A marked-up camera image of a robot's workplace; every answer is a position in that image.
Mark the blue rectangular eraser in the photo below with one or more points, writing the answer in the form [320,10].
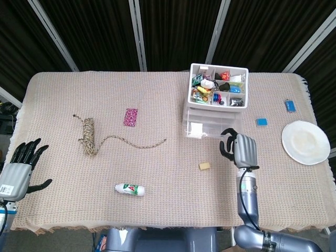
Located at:
[289,105]

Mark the beige woven tablecloth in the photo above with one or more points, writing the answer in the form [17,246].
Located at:
[157,162]

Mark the braided twine bundle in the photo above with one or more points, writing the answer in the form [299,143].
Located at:
[88,136]

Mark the silver binder clips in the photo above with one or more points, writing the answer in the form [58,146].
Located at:
[235,102]

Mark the yellow packet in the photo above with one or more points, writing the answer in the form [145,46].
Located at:
[201,89]

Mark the white drawer organizer with items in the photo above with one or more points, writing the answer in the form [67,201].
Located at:
[218,105]

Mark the green mint packet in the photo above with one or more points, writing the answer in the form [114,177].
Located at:
[197,79]

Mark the blue and red clips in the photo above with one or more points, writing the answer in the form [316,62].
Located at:
[216,97]

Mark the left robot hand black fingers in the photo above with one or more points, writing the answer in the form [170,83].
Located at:
[14,179]

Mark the clear drawer with white paper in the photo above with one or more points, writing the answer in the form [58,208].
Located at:
[212,126]

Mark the red snack packet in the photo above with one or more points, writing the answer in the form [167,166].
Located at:
[225,76]

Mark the grey metal frame post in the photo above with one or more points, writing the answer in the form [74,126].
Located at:
[312,42]
[217,31]
[53,35]
[138,36]
[10,96]

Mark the white table leg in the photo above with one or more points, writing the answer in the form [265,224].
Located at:
[232,232]

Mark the white round plate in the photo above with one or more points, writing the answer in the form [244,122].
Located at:
[305,143]

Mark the grey robot torso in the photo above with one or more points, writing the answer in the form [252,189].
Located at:
[162,240]

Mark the blue square sponge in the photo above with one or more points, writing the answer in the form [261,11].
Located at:
[262,122]

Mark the blue and pink snack packet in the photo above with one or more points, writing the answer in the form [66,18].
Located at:
[101,242]

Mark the white paper sheet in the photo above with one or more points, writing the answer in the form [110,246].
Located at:
[197,129]

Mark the pink patterned card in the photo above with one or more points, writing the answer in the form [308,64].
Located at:
[130,117]

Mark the yellow sponge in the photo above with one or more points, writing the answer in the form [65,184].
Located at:
[204,166]

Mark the white packet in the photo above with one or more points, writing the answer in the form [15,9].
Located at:
[236,78]

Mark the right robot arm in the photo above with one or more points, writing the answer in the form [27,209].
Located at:
[249,204]

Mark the white bottle green label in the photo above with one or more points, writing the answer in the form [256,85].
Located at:
[130,189]

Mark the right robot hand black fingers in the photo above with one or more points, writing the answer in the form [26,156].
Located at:
[245,151]

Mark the black pouch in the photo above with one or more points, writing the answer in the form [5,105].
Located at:
[224,87]

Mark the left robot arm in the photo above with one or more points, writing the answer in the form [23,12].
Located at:
[10,215]

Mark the green wrapper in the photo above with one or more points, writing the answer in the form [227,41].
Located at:
[237,84]

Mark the blue plastic food package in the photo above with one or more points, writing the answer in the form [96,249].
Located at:
[234,89]

